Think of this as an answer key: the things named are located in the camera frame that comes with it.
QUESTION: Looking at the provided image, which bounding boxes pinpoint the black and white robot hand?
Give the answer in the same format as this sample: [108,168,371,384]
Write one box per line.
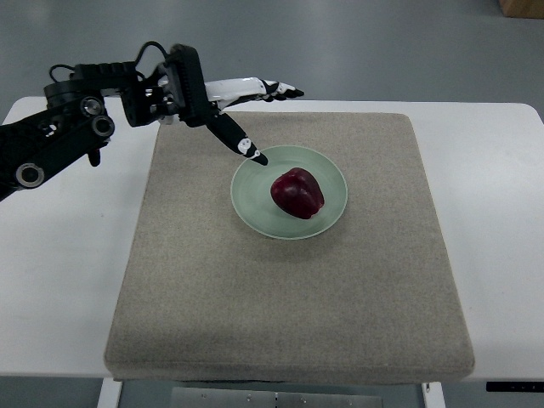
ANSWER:
[148,44,304,166]

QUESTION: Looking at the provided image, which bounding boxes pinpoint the red apple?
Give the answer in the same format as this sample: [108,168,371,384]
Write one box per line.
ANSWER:
[269,167,325,219]

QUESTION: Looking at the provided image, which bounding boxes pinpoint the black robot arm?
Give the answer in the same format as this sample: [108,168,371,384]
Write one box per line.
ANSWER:
[1,60,160,199]

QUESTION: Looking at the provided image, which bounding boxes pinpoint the light green plate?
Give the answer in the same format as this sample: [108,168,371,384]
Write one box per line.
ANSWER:
[230,145,348,240]

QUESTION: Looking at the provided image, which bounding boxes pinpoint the beige fabric mat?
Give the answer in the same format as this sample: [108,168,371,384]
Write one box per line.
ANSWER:
[104,112,475,385]

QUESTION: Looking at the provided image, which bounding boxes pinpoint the cardboard box corner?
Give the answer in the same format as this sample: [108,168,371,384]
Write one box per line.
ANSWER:
[499,0,544,20]

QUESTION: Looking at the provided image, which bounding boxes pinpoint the black table control panel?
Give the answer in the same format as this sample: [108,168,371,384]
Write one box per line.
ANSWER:
[485,382,544,393]

